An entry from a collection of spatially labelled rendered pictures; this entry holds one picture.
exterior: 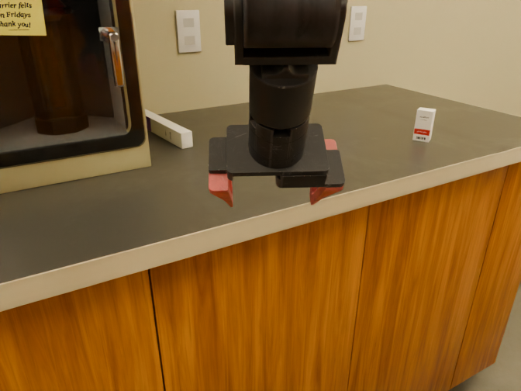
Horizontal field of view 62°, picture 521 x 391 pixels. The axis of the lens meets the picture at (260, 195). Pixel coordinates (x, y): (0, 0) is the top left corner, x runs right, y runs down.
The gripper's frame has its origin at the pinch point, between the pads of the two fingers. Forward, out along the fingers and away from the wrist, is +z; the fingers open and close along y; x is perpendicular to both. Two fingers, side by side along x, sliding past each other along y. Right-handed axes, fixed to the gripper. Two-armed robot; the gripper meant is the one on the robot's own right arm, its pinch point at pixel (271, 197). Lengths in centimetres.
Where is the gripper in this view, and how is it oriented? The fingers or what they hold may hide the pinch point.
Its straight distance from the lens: 52.1
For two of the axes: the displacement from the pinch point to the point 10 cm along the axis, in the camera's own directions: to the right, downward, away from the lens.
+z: -0.3, 5.7, 8.2
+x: 0.5, 8.2, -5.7
